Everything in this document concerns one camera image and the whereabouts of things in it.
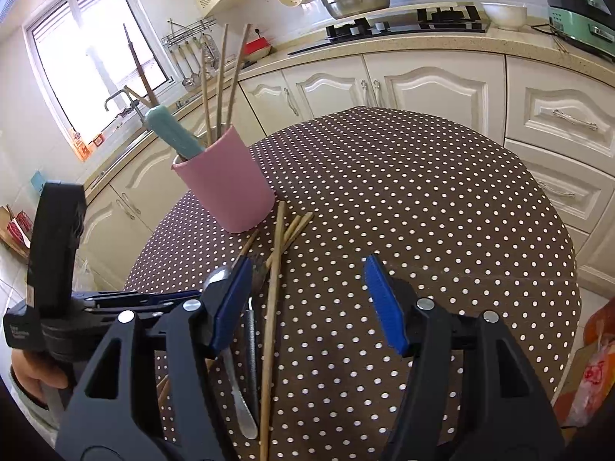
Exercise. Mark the white bowl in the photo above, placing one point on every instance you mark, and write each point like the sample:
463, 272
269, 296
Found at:
504, 17

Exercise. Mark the red utensil holder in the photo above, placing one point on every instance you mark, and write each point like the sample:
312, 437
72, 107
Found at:
21, 230

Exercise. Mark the person's left forearm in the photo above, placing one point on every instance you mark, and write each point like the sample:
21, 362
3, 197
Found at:
33, 415

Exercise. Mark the black gas stove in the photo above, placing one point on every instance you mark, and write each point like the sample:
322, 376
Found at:
384, 26

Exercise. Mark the kitchen window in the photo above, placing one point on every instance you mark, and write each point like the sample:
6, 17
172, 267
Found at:
81, 57

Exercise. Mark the green electric cooker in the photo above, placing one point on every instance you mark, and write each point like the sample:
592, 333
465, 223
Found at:
581, 14

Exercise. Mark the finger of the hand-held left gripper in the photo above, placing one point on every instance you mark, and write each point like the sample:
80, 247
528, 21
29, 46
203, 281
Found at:
144, 295
144, 308

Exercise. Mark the bundle of wooden chopsticks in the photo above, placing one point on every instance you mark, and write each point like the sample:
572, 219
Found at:
275, 288

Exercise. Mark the orange bottle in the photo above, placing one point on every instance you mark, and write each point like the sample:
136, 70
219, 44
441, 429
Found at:
81, 146

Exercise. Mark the wooden cutting board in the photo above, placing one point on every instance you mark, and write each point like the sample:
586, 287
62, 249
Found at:
5, 225

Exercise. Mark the light blue knife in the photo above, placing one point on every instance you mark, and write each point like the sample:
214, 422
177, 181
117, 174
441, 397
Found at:
173, 129

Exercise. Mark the red food container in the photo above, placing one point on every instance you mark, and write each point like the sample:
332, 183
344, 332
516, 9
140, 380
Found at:
257, 45

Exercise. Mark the small red lidded jar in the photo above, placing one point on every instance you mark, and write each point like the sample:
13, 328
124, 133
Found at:
97, 140

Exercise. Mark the hanging metal utensil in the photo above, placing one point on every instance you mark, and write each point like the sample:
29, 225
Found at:
195, 76
209, 53
188, 82

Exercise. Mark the metal wall utensil rack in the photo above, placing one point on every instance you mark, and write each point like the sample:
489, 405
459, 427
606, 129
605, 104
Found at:
190, 32

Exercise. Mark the pink cup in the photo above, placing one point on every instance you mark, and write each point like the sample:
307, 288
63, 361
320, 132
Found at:
226, 187

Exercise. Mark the blue carton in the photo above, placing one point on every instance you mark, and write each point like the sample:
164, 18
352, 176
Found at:
38, 182

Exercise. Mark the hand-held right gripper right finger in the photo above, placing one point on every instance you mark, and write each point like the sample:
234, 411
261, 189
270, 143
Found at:
387, 307

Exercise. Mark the pink printed plastic bag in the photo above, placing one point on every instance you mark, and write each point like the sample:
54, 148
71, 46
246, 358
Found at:
596, 384

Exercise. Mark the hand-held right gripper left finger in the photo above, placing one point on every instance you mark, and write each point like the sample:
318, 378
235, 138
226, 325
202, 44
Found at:
233, 307

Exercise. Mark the metal sink faucet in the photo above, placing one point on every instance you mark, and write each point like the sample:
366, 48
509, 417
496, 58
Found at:
111, 101

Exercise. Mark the brown polka dot tablecloth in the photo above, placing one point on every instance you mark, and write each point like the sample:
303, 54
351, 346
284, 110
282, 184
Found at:
408, 192

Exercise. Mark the person's left hand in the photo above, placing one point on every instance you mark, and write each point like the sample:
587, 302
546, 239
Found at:
36, 374

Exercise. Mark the metal spoon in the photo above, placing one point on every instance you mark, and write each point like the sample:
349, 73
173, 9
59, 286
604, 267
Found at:
242, 408

